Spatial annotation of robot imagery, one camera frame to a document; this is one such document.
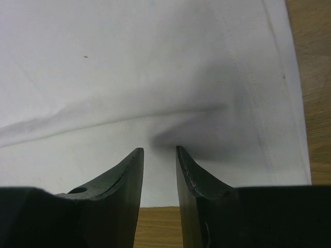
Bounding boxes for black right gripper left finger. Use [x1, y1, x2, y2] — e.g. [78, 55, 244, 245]
[53, 148, 144, 247]

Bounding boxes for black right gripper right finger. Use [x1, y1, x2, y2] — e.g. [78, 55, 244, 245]
[176, 146, 239, 247]

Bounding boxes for white t shirt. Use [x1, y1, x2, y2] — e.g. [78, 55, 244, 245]
[1, 1, 311, 207]

